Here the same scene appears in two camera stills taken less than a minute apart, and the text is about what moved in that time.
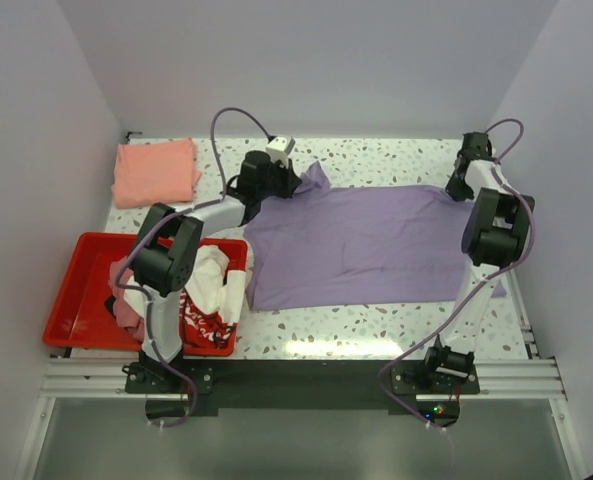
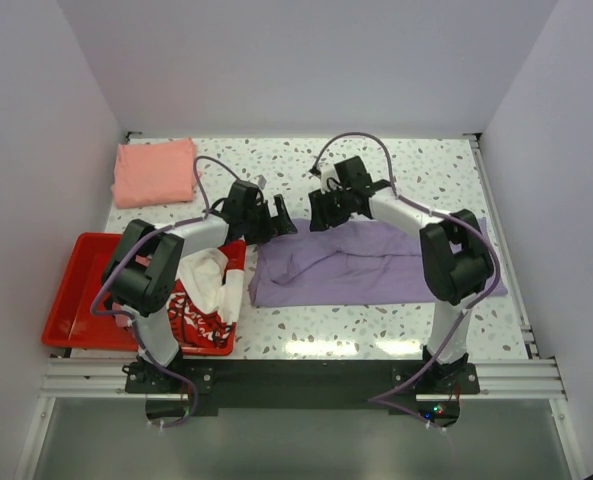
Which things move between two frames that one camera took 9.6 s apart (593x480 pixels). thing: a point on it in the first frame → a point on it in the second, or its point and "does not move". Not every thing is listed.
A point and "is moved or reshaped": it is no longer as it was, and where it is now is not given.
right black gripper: (456, 192) → (321, 219)
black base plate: (300, 387) does not move
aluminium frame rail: (98, 377) does not move
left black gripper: (291, 181) → (274, 226)
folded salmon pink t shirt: (155, 172) does not move
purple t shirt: (354, 245) is moved or reshaped
